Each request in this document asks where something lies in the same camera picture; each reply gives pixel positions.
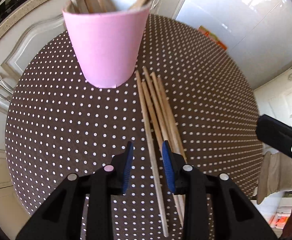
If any long wooden chopstick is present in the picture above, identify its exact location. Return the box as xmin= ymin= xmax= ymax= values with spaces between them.
xmin=135 ymin=70 xmax=169 ymax=238

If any orange printed package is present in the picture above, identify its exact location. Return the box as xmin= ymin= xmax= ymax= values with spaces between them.
xmin=267 ymin=205 xmax=292 ymax=229

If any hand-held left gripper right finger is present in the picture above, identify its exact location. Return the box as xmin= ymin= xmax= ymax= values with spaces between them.
xmin=162 ymin=140 xmax=277 ymax=240

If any beige towel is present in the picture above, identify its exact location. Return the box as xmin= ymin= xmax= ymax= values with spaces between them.
xmin=257 ymin=151 xmax=292 ymax=204

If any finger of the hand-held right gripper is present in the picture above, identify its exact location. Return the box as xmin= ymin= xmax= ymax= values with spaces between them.
xmin=256 ymin=114 xmax=292 ymax=173

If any bundle of wooden chopsticks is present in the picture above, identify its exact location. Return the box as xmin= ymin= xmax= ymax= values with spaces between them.
xmin=66 ymin=0 xmax=187 ymax=224

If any white door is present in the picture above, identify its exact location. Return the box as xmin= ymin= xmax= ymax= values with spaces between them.
xmin=252 ymin=57 xmax=292 ymax=140

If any pink cup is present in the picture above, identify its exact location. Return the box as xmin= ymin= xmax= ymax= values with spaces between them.
xmin=62 ymin=0 xmax=150 ymax=88

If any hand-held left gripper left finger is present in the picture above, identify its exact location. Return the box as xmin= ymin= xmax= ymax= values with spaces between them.
xmin=16 ymin=141 xmax=134 ymax=240

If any orange box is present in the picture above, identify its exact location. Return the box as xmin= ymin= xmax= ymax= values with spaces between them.
xmin=198 ymin=25 xmax=227 ymax=50

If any round polka-dot table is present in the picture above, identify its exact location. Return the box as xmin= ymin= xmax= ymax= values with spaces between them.
xmin=5 ymin=14 xmax=265 ymax=240

